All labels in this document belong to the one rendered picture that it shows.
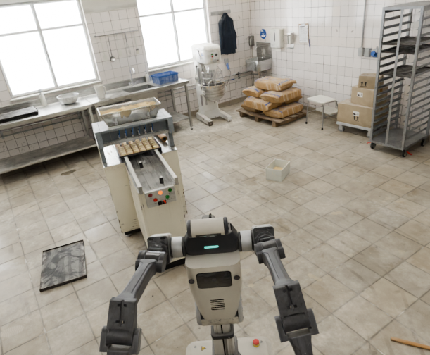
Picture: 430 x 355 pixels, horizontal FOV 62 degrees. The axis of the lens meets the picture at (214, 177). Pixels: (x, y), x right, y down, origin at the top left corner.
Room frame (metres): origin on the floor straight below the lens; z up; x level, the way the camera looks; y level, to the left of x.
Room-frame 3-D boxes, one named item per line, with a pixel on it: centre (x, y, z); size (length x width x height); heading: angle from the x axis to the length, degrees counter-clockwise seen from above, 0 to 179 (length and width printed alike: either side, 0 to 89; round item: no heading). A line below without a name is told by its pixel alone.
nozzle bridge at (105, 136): (3.35, 0.73, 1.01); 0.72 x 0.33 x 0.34; 109
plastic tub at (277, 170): (4.10, -0.82, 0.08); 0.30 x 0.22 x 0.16; 146
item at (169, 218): (2.87, 0.56, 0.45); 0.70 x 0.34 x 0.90; 19
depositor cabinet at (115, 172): (3.79, 0.88, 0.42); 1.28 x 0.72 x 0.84; 19
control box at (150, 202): (2.52, 0.45, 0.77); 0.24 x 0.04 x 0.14; 109
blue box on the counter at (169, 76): (6.48, 0.66, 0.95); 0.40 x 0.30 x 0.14; 123
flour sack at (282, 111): (6.29, -1.39, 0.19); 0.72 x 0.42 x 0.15; 125
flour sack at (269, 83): (6.50, -1.27, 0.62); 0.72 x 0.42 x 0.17; 37
